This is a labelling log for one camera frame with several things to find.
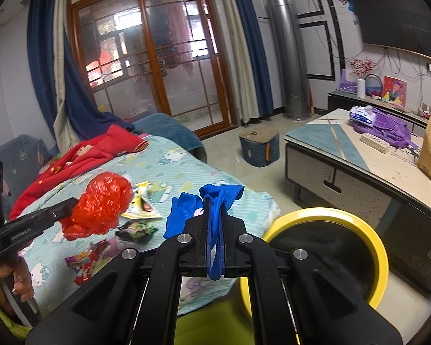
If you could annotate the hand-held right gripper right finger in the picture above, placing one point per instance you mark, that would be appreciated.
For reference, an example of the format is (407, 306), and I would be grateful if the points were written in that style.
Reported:
(233, 233)

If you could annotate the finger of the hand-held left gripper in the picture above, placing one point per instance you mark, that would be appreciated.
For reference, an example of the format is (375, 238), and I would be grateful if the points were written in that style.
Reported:
(55, 212)

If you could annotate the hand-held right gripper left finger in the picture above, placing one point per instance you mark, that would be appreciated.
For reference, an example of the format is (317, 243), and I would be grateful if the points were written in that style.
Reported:
(197, 230)

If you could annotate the blue plastic bag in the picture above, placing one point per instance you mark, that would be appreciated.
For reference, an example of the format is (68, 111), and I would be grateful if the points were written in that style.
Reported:
(181, 212)

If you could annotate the red plastic bag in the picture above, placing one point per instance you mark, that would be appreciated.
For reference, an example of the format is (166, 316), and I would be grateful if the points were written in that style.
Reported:
(100, 205)

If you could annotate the yellow snack wrapper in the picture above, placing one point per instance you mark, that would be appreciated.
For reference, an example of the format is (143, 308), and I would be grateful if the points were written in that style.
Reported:
(142, 206)

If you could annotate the dark snack bar wrapper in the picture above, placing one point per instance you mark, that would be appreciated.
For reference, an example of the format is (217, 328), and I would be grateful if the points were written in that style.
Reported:
(136, 230)

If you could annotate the yellow trash bin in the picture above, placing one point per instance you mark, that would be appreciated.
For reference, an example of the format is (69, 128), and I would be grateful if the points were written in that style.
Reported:
(344, 219)

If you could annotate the person's left hand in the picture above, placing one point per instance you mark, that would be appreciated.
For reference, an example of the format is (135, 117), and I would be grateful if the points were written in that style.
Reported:
(23, 280)

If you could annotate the colourful candy wrapper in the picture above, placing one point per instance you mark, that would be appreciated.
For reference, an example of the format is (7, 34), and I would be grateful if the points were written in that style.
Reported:
(84, 263)

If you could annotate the red flowered blanket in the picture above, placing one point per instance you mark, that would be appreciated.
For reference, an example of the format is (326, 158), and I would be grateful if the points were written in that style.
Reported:
(75, 158)

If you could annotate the grey printed sofa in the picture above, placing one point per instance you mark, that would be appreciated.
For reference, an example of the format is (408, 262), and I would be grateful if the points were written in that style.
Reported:
(21, 154)

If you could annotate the cartoon printed bed sheet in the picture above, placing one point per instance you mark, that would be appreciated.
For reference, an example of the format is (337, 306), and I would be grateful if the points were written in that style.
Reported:
(172, 165)

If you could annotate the blue stool with cardboard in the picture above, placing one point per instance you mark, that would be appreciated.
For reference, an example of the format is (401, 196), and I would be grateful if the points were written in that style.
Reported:
(255, 151)

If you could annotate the beige curtain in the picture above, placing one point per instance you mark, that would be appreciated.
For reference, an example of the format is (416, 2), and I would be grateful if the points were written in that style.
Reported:
(237, 61)
(61, 122)

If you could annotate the dark blue quilt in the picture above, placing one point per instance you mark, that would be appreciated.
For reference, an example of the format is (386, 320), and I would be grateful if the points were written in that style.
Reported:
(172, 129)

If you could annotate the coffee table with drawers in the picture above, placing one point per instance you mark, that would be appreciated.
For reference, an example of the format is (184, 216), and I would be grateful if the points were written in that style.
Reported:
(327, 140)

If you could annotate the blue curtain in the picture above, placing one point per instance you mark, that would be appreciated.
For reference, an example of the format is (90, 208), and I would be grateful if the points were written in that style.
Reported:
(43, 61)
(256, 61)

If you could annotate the white power strip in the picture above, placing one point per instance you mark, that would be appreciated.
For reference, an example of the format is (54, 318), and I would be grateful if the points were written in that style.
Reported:
(375, 143)

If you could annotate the dark television cabinet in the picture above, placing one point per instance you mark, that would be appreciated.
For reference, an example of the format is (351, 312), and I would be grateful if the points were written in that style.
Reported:
(339, 102)

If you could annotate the white blue tissue packet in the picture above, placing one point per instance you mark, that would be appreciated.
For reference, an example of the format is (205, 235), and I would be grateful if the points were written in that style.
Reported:
(361, 115)

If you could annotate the silver tower air conditioner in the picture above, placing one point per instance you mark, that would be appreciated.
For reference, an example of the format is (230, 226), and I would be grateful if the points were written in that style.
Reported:
(291, 61)

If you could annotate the wooden glass sliding door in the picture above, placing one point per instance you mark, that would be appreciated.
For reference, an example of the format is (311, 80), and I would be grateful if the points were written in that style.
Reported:
(186, 43)

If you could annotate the purple box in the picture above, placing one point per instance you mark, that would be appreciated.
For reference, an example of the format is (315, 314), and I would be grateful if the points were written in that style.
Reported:
(347, 84)

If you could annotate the purple bag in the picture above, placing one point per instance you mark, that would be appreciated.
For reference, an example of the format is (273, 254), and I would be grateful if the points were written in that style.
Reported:
(391, 127)

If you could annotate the white vase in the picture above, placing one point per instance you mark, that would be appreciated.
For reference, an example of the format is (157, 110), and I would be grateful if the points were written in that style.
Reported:
(361, 88)

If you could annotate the round ornament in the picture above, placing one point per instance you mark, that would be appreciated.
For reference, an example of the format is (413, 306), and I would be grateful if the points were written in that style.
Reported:
(373, 86)

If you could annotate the red flower branches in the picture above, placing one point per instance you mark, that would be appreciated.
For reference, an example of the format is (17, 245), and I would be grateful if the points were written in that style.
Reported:
(361, 66)

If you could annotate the colourful painting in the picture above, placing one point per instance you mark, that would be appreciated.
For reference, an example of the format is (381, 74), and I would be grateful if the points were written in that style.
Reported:
(394, 91)

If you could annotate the black wall television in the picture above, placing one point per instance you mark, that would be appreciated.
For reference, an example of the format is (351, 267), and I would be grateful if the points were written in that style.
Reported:
(398, 21)

